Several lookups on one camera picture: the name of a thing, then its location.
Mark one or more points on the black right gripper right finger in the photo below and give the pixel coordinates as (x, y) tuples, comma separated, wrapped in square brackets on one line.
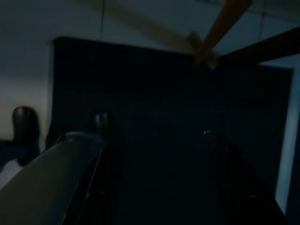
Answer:
[(239, 194)]

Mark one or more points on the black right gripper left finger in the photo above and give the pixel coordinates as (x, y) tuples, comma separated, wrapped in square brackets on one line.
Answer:
[(103, 192)]

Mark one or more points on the robot right leg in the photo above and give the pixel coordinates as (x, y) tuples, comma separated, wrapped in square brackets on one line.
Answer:
[(42, 182)]

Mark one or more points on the black floor mat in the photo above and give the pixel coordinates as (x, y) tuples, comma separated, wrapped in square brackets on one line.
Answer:
[(164, 93)]

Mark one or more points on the dark brown wooden table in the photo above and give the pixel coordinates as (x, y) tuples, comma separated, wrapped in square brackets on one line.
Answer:
[(269, 44)]

